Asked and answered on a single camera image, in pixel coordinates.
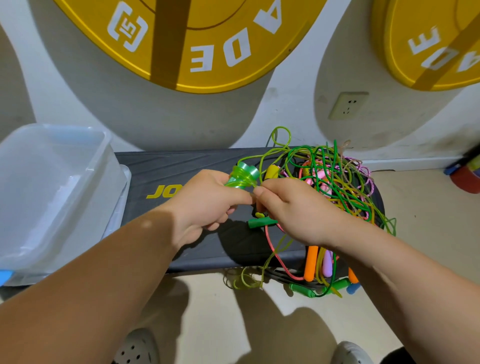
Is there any person's right hand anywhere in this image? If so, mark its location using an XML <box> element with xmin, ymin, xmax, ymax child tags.
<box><xmin>252</xmin><ymin>177</ymin><xmax>346</xmax><ymax>247</ymax></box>

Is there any person's left hand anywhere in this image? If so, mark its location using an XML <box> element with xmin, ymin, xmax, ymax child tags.
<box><xmin>168</xmin><ymin>169</ymin><xmax>256</xmax><ymax>245</ymax></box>

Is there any pile of jump ropes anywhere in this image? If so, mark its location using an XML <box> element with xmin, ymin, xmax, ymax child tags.
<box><xmin>225</xmin><ymin>126</ymin><xmax>397</xmax><ymax>298</ymax></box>

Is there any clear plastic storage bin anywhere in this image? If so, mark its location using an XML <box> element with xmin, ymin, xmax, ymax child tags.
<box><xmin>0</xmin><ymin>123</ymin><xmax>127</xmax><ymax>275</ymax></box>

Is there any person's right forearm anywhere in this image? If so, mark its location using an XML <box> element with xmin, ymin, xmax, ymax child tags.
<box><xmin>330</xmin><ymin>217</ymin><xmax>480</xmax><ymax>364</ymax></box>

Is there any person's left forearm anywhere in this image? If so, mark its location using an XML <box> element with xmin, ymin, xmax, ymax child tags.
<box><xmin>0</xmin><ymin>206</ymin><xmax>185</xmax><ymax>364</ymax></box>

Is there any person's left grey shoe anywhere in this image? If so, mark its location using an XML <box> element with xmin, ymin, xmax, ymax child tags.
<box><xmin>112</xmin><ymin>327</ymin><xmax>160</xmax><ymax>364</ymax></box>

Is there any black aerobic step platform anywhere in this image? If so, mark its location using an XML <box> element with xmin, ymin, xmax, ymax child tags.
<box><xmin>0</xmin><ymin>148</ymin><xmax>385</xmax><ymax>301</ymax></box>

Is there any translucent plastic lid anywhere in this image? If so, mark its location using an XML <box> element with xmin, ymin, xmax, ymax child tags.
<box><xmin>7</xmin><ymin>165</ymin><xmax>132</xmax><ymax>286</ymax></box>

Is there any large yellow weight plate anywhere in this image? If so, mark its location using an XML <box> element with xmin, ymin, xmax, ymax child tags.
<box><xmin>52</xmin><ymin>0</ymin><xmax>327</xmax><ymax>95</ymax></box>

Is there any red fire extinguisher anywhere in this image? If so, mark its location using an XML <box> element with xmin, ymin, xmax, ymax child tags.
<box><xmin>444</xmin><ymin>144</ymin><xmax>480</xmax><ymax>195</ymax></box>

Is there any white wall socket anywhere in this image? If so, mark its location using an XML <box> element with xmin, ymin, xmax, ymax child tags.
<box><xmin>328</xmin><ymin>91</ymin><xmax>370</xmax><ymax>121</ymax></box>

